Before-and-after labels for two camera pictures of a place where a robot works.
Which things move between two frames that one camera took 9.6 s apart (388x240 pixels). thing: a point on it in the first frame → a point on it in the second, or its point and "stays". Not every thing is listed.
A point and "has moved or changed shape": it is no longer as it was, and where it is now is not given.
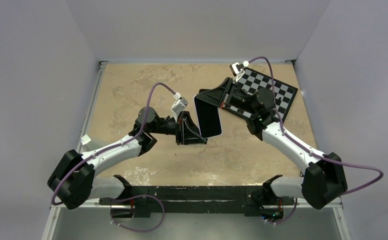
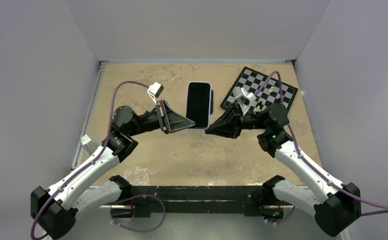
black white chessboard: (251, 81) stays
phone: (208, 118) has moved or changed shape
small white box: (85, 139) stays
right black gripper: (220, 96) → (229, 125)
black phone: (203, 90) → (211, 102)
